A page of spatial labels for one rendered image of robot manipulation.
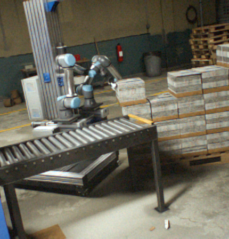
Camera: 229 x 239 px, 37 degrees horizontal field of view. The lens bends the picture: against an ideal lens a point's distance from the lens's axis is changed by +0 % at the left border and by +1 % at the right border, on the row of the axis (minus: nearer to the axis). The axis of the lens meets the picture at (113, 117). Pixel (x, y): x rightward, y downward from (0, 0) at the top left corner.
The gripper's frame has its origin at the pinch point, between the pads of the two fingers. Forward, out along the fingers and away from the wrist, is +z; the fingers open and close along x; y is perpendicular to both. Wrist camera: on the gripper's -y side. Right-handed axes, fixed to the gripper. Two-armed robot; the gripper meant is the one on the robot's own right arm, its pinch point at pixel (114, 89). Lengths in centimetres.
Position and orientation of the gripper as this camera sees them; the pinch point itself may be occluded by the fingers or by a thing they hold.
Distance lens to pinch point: 377.5
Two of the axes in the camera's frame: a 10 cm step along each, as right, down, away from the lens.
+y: 7.9, -6.0, -0.9
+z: 6.1, 7.6, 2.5
